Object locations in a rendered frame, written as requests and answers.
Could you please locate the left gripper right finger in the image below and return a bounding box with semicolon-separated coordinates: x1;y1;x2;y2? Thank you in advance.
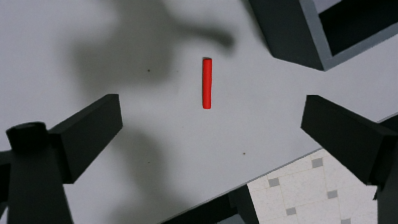
300;95;398;224

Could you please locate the white flat plate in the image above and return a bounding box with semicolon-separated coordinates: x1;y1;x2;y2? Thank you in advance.
313;0;341;14

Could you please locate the red cylindrical peg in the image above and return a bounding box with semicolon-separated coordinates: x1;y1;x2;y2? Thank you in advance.
203;59;212;109

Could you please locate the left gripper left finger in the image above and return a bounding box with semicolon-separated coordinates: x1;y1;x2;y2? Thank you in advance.
0;94;123;224

